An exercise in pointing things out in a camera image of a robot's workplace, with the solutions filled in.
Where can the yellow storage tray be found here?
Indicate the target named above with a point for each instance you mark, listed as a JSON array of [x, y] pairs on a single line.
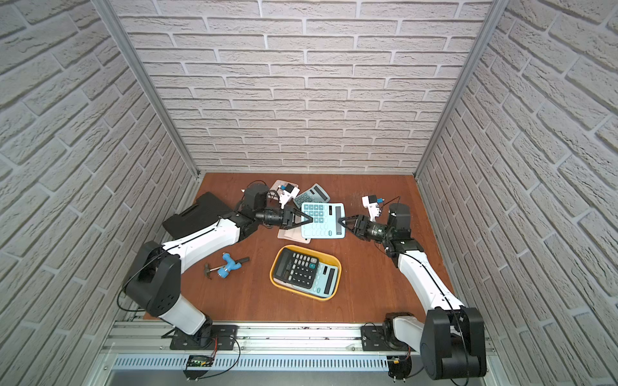
[[322, 257]]

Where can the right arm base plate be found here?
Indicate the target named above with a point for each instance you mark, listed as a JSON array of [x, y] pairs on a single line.
[[381, 337]]

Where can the small pink calculator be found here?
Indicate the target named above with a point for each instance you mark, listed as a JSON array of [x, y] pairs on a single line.
[[277, 186]]

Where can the aluminium rail frame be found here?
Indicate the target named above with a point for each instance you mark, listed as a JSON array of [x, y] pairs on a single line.
[[144, 345]]

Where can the teal calculator keys up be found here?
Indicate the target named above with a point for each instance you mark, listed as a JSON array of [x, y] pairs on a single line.
[[315, 194]]

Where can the light blue calculator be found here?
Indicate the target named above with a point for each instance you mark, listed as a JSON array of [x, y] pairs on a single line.
[[325, 282]]

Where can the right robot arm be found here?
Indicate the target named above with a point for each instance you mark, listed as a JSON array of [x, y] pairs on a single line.
[[450, 340]]

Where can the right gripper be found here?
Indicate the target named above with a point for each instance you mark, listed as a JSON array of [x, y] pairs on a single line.
[[362, 223]]

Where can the pink calculator face down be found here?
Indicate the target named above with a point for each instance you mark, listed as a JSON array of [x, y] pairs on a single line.
[[294, 234]]

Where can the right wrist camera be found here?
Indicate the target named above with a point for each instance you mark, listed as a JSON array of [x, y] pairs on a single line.
[[374, 206]]

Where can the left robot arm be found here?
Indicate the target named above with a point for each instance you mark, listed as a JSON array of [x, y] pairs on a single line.
[[154, 278]]

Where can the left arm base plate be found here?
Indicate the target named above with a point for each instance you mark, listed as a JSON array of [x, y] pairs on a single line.
[[208, 338]]

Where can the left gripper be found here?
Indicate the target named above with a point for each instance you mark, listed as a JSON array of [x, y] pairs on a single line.
[[287, 217]]

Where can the light blue calculator face down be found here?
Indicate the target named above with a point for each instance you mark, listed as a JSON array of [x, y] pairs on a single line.
[[325, 221]]

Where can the black tool case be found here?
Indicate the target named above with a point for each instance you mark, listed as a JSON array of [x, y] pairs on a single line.
[[205, 212]]

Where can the left controller board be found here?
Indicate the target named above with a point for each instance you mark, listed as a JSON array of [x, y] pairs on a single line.
[[200, 361]]

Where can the blue handled hammer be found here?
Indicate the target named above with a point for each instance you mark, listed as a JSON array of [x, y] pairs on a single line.
[[223, 271]]

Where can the black calculator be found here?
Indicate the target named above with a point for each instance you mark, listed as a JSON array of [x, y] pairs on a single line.
[[296, 269]]

